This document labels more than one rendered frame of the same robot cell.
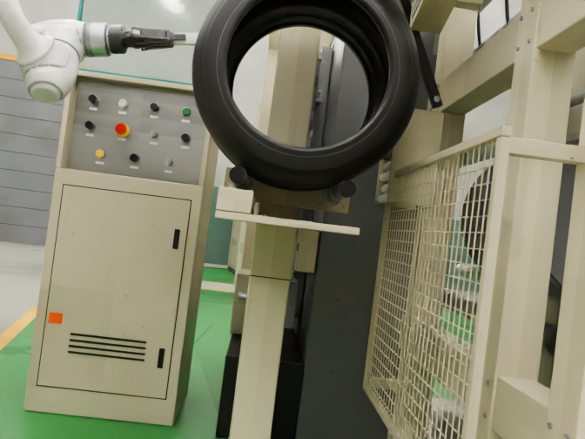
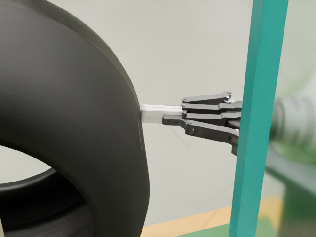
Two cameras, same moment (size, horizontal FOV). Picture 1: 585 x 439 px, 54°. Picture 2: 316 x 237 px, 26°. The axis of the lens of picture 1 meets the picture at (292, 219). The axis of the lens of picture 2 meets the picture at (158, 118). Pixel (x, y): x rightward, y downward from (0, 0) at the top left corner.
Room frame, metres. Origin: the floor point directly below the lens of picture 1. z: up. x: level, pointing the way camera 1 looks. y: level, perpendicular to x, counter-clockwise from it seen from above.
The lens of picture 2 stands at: (2.44, 0.29, 2.01)
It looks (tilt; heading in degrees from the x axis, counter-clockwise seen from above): 40 degrees down; 177
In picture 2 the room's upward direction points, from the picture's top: straight up
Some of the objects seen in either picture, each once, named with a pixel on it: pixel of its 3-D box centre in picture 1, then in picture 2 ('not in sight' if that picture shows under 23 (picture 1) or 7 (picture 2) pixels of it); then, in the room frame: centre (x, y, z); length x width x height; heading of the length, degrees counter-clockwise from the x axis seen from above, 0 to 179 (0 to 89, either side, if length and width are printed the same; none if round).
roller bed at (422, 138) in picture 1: (407, 160); not in sight; (1.87, -0.35, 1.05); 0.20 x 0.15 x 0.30; 3
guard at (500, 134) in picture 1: (413, 297); not in sight; (1.42, -0.32, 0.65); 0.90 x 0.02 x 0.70; 3
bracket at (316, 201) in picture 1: (287, 190); not in sight; (1.81, 0.03, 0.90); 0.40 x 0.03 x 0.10; 93
